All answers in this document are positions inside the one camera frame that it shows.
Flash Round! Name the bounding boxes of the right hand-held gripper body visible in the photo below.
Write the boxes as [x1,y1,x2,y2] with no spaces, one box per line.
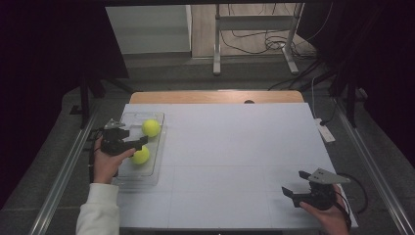
[292,167,351,211]

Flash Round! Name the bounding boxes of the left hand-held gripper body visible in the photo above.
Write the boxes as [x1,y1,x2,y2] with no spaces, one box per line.
[99,117,135,157]

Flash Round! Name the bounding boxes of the yellow tennis ball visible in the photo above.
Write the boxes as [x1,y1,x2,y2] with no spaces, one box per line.
[141,118,161,138]
[130,145,151,165]

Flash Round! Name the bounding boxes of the clear plastic tray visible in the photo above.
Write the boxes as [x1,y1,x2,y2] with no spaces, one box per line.
[115,111,168,189]

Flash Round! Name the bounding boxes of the person's right hand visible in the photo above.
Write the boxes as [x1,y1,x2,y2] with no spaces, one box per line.
[299,184,351,229]

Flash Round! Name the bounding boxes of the person's left hand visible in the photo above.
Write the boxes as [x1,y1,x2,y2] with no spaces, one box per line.
[92,136,137,185]

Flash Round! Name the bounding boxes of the black floor socket plate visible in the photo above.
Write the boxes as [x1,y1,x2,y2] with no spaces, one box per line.
[82,128,107,152]

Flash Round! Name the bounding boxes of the white power strip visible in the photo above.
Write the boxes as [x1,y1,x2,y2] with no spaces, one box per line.
[314,117,337,144]

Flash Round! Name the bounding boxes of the dark stand legs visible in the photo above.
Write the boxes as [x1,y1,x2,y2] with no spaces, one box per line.
[77,72,135,130]
[327,70,361,128]

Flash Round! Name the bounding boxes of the white foam board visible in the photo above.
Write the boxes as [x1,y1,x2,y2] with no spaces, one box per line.
[116,102,359,229]

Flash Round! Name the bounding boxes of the white cabinet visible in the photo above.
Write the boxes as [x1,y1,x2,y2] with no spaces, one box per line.
[105,4,193,56]

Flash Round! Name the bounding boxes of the dark curtain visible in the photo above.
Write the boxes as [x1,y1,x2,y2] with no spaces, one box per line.
[297,0,415,170]
[0,0,129,210]

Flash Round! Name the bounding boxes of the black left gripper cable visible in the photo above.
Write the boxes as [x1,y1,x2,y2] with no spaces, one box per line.
[86,127,106,184]

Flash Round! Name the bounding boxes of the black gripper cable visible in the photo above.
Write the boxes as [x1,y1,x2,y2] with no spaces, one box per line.
[86,127,106,184]
[336,171,369,229]

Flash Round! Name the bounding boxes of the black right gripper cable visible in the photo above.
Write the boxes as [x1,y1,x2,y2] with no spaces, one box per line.
[336,171,369,229]

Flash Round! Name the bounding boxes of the aluminium floor rail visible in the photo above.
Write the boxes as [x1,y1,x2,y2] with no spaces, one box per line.
[28,109,99,235]
[332,96,415,235]

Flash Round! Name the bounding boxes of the black plug cable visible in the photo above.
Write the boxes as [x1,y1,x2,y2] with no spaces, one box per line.
[320,99,339,126]

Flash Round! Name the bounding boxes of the white cable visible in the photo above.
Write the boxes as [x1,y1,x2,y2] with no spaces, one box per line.
[310,75,319,120]

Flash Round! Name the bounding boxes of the tangle of black floor cables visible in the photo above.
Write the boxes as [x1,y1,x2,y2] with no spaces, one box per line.
[219,3,334,62]

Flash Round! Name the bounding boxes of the grey metal stand frame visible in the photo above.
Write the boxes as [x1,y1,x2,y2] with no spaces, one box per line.
[212,3,304,76]

